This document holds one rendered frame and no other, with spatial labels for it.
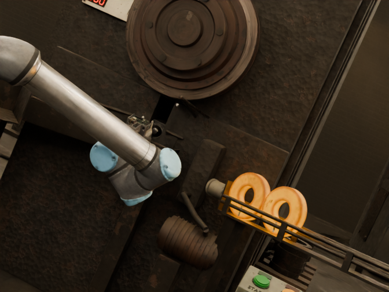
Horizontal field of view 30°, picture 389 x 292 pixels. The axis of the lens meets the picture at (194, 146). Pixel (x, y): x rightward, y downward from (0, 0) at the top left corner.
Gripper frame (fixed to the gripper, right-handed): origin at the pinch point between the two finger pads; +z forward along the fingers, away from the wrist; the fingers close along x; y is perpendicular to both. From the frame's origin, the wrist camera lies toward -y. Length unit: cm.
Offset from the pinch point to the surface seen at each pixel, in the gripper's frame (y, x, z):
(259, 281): 6, -58, -66
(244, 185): 0.0, -39.2, -7.1
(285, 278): -109, -64, 139
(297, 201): 8, -57, -18
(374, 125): -145, -83, 601
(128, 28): 25.3, 22.9, 15.5
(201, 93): 15.7, -10.9, 12.3
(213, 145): 2.2, -22.4, 7.3
